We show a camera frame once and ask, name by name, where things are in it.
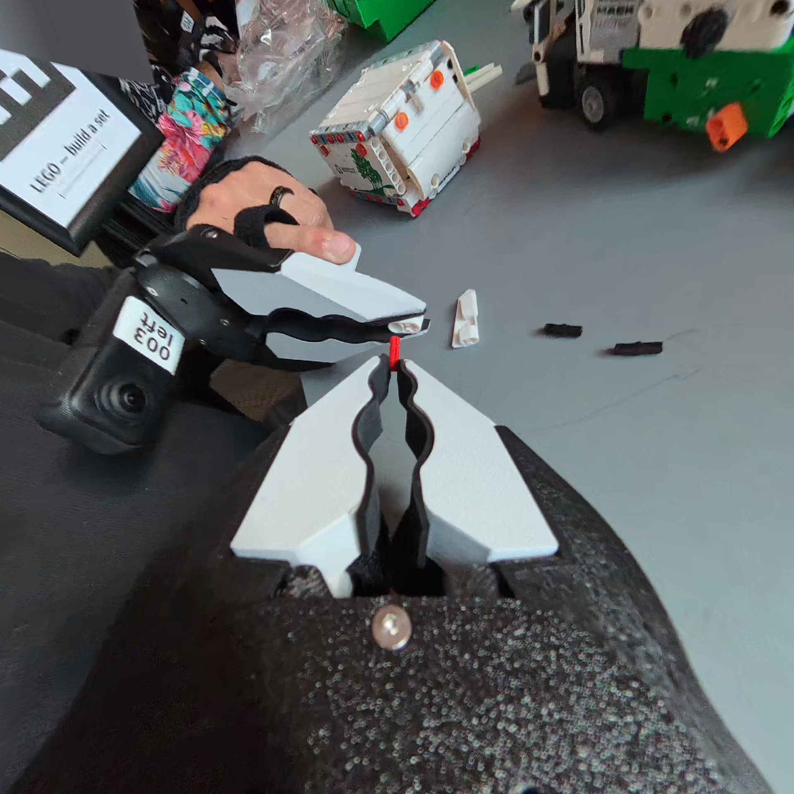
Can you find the green lego block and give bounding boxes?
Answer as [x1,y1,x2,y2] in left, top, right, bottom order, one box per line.
[325,0,435,43]

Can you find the person's left hand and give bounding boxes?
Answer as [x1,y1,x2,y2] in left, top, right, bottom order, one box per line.
[175,156,357,264]

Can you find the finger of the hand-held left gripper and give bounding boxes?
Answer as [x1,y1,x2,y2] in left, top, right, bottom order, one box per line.
[265,318,431,373]
[211,243,429,325]

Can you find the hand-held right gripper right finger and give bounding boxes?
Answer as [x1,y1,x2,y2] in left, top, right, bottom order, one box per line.
[396,359,560,568]

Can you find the white green lego truck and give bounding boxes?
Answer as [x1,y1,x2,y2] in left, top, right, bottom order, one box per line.
[512,0,794,153]

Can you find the black white patterned cloth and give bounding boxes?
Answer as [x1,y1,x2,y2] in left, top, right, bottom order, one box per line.
[133,0,239,84]

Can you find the white lego piece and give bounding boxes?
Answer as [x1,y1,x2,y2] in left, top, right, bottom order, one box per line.
[451,289,481,349]

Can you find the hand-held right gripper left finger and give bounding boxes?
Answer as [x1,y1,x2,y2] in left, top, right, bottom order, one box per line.
[231,355,393,599]

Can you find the black framed printed tag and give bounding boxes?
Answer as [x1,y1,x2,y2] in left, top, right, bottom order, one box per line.
[0,48,165,256]

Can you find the clear plastic bag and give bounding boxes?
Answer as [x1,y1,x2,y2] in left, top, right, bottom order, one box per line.
[232,0,348,134]

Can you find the white lego container assembly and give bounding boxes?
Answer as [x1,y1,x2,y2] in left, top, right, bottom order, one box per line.
[309,40,503,218]

